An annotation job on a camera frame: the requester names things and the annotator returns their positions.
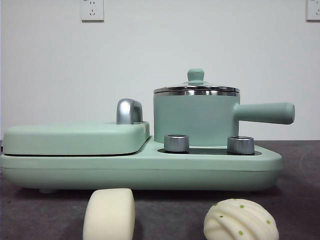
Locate glass pot lid green knob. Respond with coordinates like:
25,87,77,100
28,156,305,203
152,68,241,97

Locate plain smooth white bun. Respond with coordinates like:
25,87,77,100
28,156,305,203
82,188,136,240

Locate ridged white bun green specks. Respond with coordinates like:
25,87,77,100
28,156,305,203
203,197,280,240

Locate chrome control knob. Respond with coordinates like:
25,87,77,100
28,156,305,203
226,135,256,154
163,134,190,153

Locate mint green breakfast maker base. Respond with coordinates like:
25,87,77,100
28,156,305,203
0,146,284,195

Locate mint green griddle lid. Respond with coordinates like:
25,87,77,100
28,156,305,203
2,120,151,156

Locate mint green saucepan with handle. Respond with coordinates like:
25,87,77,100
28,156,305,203
152,93,296,148

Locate chrome griddle lid handle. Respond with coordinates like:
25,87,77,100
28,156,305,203
116,98,144,125

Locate white wall power outlet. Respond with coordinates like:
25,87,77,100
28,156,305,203
80,0,105,23
306,0,320,22

